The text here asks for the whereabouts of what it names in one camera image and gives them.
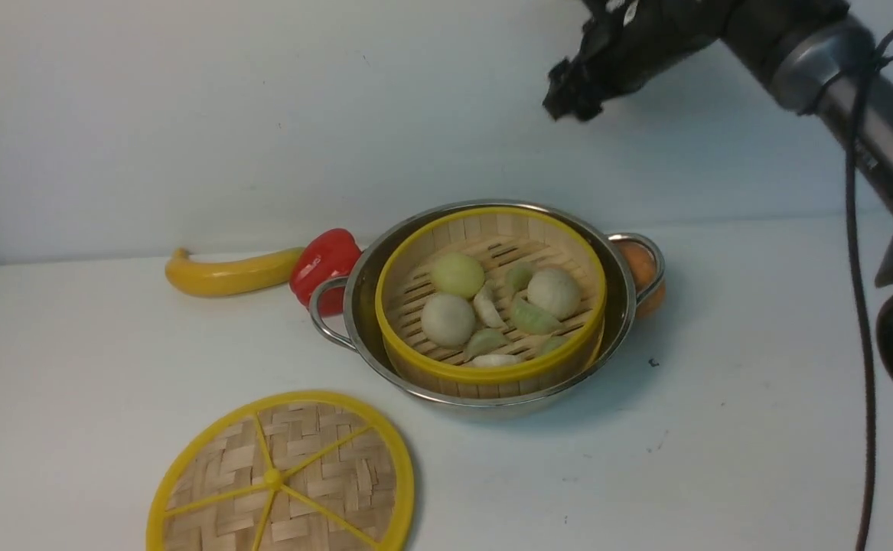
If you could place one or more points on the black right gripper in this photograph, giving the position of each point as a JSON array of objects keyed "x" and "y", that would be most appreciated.
[{"x": 624, "y": 45}]

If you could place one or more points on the bamboo steamer basket yellow rim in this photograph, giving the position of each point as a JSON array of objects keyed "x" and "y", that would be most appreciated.
[{"x": 498, "y": 237}]

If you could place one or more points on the woven bamboo steamer lid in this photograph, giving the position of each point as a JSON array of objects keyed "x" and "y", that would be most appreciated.
[{"x": 309, "y": 470}]

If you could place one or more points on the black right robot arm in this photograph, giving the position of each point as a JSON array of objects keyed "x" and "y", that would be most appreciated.
[{"x": 813, "y": 58}]

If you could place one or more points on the stainless steel pot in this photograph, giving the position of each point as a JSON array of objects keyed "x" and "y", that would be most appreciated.
[{"x": 343, "y": 310}]

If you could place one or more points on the pale green dumpling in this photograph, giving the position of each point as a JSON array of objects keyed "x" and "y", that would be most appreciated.
[{"x": 518, "y": 277}]

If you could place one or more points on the beige round bun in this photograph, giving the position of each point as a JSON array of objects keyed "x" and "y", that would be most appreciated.
[{"x": 556, "y": 291}]

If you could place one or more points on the yellow round bun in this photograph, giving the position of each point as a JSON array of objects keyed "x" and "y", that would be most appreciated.
[{"x": 457, "y": 274}]

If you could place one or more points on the white round bun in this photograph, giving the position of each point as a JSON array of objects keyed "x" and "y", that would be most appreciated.
[{"x": 448, "y": 320}]

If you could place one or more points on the small green dumpling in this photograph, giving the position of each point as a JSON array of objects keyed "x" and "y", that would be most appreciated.
[{"x": 483, "y": 342}]

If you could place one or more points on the white bottom dumpling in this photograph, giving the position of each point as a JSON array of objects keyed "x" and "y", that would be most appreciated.
[{"x": 495, "y": 360}]

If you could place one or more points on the red bell pepper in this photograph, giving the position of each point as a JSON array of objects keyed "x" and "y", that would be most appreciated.
[{"x": 330, "y": 255}]

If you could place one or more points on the yellow banana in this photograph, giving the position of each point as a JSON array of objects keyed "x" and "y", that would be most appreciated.
[{"x": 221, "y": 279}]

